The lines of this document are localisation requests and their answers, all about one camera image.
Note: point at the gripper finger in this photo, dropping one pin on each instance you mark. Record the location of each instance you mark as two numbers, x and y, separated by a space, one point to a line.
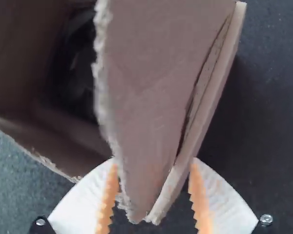
83 207
222 207

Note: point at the cardboard box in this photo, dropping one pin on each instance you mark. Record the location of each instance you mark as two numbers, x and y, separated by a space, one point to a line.
149 85

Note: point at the black square fan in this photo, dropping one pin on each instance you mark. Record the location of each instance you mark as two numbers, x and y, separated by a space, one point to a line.
73 73

